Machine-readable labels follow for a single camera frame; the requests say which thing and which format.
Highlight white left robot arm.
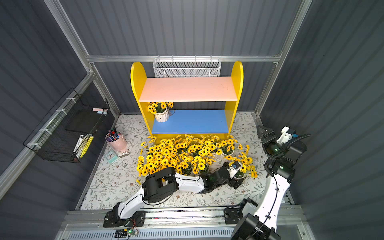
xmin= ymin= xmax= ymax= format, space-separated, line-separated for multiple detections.
xmin=105 ymin=162 xmax=244 ymax=226

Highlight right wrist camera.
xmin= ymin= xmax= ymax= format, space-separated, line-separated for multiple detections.
xmin=277 ymin=127 xmax=296 ymax=146

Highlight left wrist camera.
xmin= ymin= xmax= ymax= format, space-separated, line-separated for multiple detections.
xmin=228 ymin=161 xmax=242 ymax=179

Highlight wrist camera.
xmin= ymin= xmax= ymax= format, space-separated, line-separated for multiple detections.
xmin=228 ymin=161 xmax=242 ymax=179
xmin=277 ymin=127 xmax=296 ymax=146

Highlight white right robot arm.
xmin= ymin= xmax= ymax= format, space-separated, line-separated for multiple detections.
xmin=231 ymin=125 xmax=310 ymax=240

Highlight mint green alarm clock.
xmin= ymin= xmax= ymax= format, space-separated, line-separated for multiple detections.
xmin=104 ymin=150 xmax=119 ymax=164

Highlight white marker in basket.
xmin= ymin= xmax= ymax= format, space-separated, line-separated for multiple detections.
xmin=73 ymin=135 xmax=85 ymax=153

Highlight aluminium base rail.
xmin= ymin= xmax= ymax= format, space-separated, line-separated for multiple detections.
xmin=60 ymin=205 xmax=308 ymax=231

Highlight pink metal marker bucket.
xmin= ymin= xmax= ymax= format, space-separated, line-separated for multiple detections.
xmin=105 ymin=128 xmax=128 ymax=153

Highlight yellow wooden shelf unit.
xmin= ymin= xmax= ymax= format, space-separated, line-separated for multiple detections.
xmin=131 ymin=61 xmax=244 ymax=143

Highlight black wire wall basket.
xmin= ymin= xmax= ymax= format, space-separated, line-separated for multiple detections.
xmin=24 ymin=89 xmax=110 ymax=163

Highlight yellow book in basket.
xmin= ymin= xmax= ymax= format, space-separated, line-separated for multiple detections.
xmin=76 ymin=134 xmax=94 ymax=159

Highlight sunflower pot back row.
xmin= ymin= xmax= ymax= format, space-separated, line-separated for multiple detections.
xmin=225 ymin=155 xmax=259 ymax=179
xmin=147 ymin=102 xmax=174 ymax=123
xmin=191 ymin=156 xmax=216 ymax=176

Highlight pink and blue sticky notes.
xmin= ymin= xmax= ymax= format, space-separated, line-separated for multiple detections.
xmin=93 ymin=108 xmax=108 ymax=115

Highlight white wire wall basket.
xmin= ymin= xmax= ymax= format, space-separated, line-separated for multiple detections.
xmin=153 ymin=60 xmax=222 ymax=78

